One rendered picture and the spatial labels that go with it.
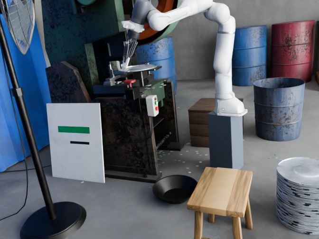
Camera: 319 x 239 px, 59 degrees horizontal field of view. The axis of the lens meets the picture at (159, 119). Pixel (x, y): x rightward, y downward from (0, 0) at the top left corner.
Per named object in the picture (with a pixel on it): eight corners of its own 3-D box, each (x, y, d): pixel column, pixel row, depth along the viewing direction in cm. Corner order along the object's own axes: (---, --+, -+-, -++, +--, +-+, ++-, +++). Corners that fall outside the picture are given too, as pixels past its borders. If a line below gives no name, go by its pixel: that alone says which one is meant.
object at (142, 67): (111, 73, 207) (111, 71, 206) (130, 66, 232) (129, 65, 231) (146, 71, 195) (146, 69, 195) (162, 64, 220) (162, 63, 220)
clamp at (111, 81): (122, 81, 212) (120, 67, 209) (110, 86, 198) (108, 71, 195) (116, 81, 215) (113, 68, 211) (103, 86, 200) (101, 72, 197)
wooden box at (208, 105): (243, 133, 270) (243, 98, 259) (235, 150, 238) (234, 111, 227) (203, 130, 288) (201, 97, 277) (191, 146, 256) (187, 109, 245)
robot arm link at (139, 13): (160, 30, 168) (155, 25, 176) (167, 7, 162) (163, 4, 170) (131, 22, 161) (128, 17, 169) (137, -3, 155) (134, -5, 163)
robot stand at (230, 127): (243, 165, 212) (242, 108, 198) (232, 176, 200) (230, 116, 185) (221, 160, 224) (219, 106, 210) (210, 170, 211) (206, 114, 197)
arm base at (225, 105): (251, 109, 195) (250, 89, 190) (239, 118, 181) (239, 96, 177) (221, 106, 209) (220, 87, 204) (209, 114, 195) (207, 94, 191)
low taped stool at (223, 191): (245, 277, 123) (243, 212, 112) (192, 264, 133) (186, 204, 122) (253, 225, 152) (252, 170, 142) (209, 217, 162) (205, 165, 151)
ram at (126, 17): (140, 52, 216) (135, 11, 207) (131, 55, 203) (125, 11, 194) (120, 53, 223) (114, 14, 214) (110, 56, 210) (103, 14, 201)
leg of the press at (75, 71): (162, 175, 213) (146, 54, 184) (156, 184, 203) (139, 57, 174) (66, 165, 249) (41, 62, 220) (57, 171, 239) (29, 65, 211)
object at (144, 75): (164, 82, 217) (162, 65, 212) (157, 87, 205) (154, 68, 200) (135, 83, 227) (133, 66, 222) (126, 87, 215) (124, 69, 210)
